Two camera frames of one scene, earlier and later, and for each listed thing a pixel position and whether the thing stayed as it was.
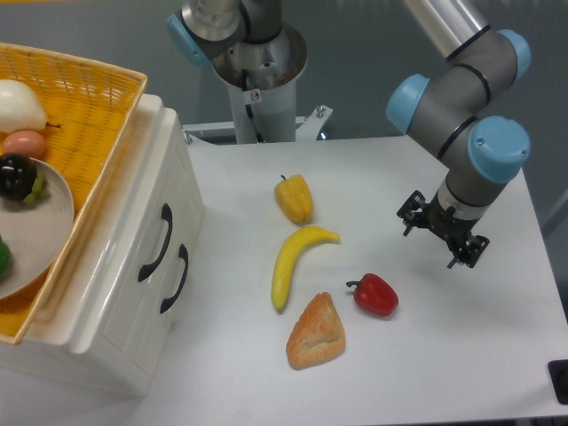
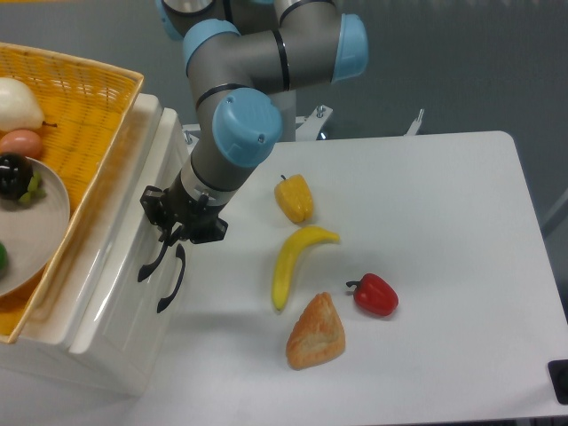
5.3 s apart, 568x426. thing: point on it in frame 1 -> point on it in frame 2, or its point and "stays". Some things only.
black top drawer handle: (167, 214) stays
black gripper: (445, 222) -> (196, 220)
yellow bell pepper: (295, 197) stays
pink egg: (25, 142) stays
